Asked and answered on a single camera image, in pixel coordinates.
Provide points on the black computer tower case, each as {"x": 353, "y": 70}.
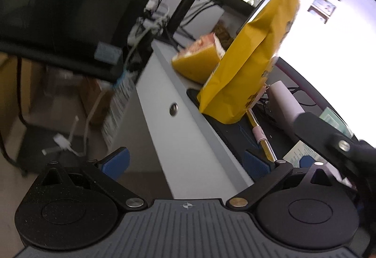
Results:
{"x": 88, "y": 37}

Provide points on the white teal product box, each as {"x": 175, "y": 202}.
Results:
{"x": 324, "y": 143}

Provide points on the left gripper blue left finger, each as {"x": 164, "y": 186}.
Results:
{"x": 116, "y": 163}

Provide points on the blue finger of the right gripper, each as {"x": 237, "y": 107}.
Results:
{"x": 306, "y": 161}

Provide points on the AOC computer monitor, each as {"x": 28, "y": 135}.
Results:
{"x": 332, "y": 45}

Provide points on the silver pink metal rod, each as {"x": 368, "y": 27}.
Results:
{"x": 261, "y": 137}

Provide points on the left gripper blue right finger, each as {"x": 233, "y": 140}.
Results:
{"x": 255, "y": 167}

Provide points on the yellow tiger snack bag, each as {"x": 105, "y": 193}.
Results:
{"x": 236, "y": 82}

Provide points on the white paper roll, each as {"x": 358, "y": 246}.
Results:
{"x": 284, "y": 107}

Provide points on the white desk drawer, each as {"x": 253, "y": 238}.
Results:
{"x": 195, "y": 161}

